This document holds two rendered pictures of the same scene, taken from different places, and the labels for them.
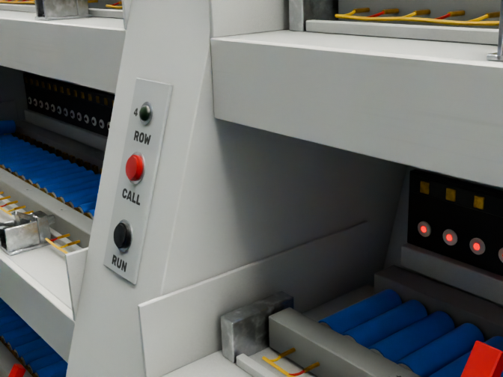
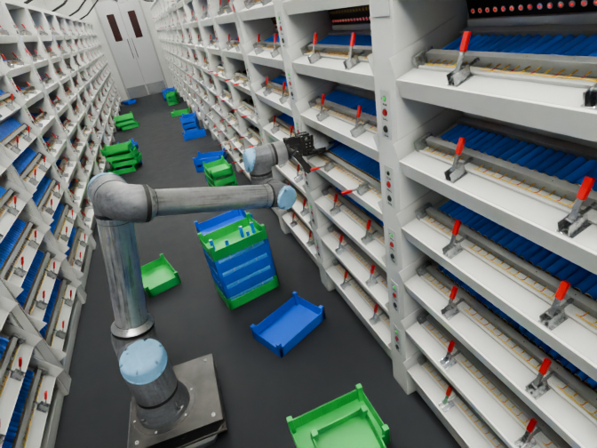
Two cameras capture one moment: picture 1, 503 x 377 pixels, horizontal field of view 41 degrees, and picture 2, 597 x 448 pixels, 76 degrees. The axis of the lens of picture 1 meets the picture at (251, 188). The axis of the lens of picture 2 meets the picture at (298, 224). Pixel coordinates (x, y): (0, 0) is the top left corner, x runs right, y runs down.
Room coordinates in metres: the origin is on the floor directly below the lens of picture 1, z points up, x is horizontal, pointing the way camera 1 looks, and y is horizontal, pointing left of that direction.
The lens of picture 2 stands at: (-0.57, -0.09, 1.33)
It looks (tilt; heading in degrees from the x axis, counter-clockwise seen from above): 29 degrees down; 25
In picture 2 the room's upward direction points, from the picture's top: 11 degrees counter-clockwise
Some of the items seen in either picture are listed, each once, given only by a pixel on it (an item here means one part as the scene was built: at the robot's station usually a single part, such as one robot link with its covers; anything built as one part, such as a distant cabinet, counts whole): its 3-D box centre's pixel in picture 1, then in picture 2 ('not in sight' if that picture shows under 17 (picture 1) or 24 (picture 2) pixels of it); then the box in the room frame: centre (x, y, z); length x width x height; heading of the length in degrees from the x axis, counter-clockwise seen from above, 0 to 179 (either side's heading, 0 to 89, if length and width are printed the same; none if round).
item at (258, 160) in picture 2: not in sight; (259, 158); (0.71, 0.62, 0.84); 0.12 x 0.09 x 0.10; 132
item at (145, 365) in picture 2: not in sight; (147, 370); (0.05, 0.88, 0.32); 0.17 x 0.15 x 0.18; 55
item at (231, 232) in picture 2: not in sight; (232, 236); (0.86, 0.96, 0.36); 0.30 x 0.20 x 0.08; 141
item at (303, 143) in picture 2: not in sight; (298, 146); (0.82, 0.49, 0.84); 0.12 x 0.08 x 0.09; 132
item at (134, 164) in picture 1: (138, 167); not in sight; (0.41, 0.07, 0.86); 0.02 x 0.01 x 0.02; 41
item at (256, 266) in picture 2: not in sight; (239, 260); (0.86, 0.96, 0.20); 0.30 x 0.20 x 0.08; 141
